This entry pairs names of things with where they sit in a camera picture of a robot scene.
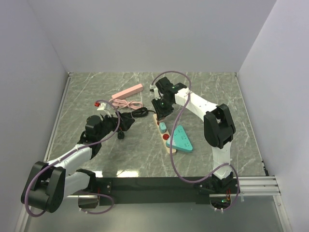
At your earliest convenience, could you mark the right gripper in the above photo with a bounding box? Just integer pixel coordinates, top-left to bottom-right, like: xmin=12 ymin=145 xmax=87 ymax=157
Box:
xmin=152 ymin=96 xmax=174 ymax=121

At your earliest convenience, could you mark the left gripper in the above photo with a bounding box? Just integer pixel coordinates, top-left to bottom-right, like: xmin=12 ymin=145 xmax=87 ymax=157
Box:
xmin=97 ymin=111 xmax=135 ymax=140

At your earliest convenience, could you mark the teal plug adapter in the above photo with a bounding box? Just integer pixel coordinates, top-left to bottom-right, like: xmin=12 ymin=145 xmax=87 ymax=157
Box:
xmin=159 ymin=122 xmax=167 ymax=132

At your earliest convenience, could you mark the teal triangular power strip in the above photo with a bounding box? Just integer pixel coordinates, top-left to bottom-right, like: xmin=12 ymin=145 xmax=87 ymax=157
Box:
xmin=172 ymin=125 xmax=193 ymax=152

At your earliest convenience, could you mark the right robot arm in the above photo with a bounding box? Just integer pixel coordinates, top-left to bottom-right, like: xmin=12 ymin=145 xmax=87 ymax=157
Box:
xmin=150 ymin=77 xmax=236 ymax=193

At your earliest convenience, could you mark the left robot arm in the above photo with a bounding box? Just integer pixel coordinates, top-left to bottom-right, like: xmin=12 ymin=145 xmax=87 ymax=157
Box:
xmin=21 ymin=113 xmax=122 ymax=218

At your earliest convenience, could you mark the black power plug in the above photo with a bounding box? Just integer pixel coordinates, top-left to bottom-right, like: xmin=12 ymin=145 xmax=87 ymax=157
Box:
xmin=117 ymin=130 xmax=125 ymax=140

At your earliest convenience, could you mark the beige red power strip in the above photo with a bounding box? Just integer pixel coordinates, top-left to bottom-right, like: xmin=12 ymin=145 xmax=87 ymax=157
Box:
xmin=153 ymin=114 xmax=170 ymax=154

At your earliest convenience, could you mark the pink power strip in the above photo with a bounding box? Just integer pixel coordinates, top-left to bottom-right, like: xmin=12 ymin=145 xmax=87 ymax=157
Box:
xmin=112 ymin=84 xmax=143 ymax=100

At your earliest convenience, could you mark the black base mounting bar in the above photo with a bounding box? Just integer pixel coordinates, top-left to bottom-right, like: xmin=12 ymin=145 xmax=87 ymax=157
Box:
xmin=67 ymin=177 xmax=242 ymax=206

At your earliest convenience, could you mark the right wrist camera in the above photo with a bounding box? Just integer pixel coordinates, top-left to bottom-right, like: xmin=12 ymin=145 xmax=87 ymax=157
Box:
xmin=150 ymin=85 xmax=161 ymax=100

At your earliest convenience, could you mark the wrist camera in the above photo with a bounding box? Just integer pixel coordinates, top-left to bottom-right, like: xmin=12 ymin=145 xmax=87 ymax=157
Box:
xmin=94 ymin=101 xmax=112 ymax=117
xmin=150 ymin=85 xmax=161 ymax=100

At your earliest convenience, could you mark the black coiled power cord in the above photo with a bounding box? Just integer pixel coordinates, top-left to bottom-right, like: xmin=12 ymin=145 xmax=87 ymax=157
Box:
xmin=120 ymin=107 xmax=156 ymax=119

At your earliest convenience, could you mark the pink power cord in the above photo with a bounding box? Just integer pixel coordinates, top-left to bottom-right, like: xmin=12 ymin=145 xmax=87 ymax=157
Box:
xmin=108 ymin=98 xmax=143 ymax=111

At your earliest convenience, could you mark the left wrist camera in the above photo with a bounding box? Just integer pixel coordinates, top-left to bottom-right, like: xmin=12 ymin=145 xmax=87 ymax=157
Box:
xmin=94 ymin=101 xmax=112 ymax=117

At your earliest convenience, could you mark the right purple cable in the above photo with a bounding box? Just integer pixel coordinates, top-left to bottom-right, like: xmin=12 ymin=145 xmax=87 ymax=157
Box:
xmin=151 ymin=70 xmax=240 ymax=212

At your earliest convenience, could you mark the aluminium table edge rail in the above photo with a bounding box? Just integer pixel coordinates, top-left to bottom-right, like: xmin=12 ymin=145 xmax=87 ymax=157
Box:
xmin=14 ymin=72 xmax=73 ymax=232

